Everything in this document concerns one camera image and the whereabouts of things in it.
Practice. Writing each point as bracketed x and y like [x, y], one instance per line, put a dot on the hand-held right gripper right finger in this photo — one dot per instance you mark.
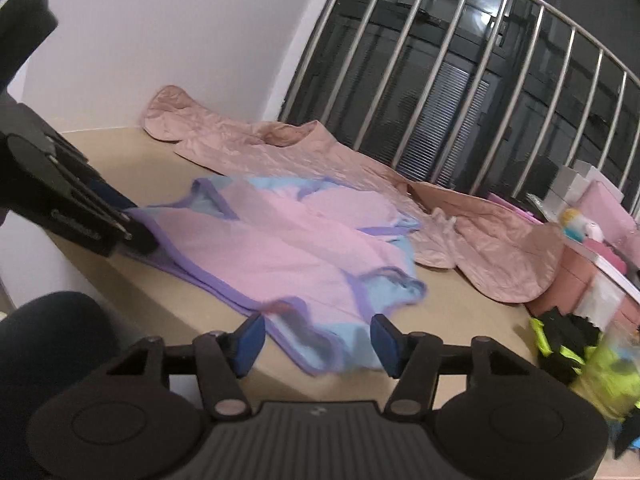
[386, 350]

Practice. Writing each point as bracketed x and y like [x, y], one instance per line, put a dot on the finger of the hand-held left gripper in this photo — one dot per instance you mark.
[142, 237]
[107, 191]

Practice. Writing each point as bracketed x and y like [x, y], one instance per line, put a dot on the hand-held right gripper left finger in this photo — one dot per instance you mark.
[249, 347]

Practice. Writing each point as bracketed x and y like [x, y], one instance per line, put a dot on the pink and blue garment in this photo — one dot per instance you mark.
[280, 250]

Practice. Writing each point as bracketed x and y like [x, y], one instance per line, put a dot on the beige quilted jacket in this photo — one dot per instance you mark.
[360, 180]

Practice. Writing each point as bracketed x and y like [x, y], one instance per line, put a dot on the neon yellow black cloth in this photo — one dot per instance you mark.
[560, 345]

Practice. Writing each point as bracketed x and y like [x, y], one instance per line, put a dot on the magenta flat pack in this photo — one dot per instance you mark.
[515, 207]

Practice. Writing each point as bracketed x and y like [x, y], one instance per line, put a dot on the clear plastic bag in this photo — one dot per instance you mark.
[612, 365]

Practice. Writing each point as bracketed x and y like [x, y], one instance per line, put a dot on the white and yellow bottle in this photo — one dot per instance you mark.
[580, 224]

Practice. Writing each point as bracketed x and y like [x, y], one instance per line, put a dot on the white boxes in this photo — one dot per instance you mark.
[580, 182]

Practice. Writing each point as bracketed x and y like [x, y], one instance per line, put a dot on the dark window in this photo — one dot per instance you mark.
[400, 80]

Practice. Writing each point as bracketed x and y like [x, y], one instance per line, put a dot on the metal bar railing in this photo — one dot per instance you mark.
[452, 70]

